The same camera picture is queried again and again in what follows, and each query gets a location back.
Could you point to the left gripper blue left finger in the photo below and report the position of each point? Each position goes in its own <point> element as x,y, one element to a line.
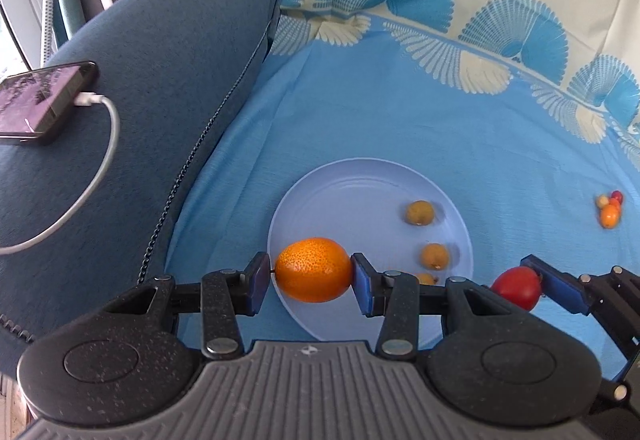
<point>226,294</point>

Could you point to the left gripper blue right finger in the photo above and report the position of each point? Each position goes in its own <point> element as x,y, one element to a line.
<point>395,296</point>

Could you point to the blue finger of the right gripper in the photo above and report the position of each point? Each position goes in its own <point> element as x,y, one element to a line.
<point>564,289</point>

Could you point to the red cherry tomato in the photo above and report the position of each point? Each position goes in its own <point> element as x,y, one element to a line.
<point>617,195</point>
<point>519,285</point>

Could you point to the tan longan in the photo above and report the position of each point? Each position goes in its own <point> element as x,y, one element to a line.
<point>602,201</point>
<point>427,279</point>
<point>420,213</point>
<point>435,256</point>

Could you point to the orange kumquat front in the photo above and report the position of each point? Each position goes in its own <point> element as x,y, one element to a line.
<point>609,217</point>

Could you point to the orange mandarin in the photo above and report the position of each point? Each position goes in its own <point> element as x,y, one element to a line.
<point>314,270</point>

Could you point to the small orange kumquat back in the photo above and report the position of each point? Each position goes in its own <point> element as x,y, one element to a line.
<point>615,203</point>

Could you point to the light blue round plate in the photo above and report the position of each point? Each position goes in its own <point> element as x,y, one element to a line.
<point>361,204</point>

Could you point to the tan longan in cluster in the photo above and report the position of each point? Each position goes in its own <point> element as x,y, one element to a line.
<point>602,201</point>

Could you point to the blue denim sofa armrest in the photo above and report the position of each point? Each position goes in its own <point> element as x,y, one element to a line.
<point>178,72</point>

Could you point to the blue patterned bed sheet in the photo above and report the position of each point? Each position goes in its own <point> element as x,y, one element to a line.
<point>522,111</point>

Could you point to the black smartphone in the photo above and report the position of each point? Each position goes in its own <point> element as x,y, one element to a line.
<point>35,105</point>

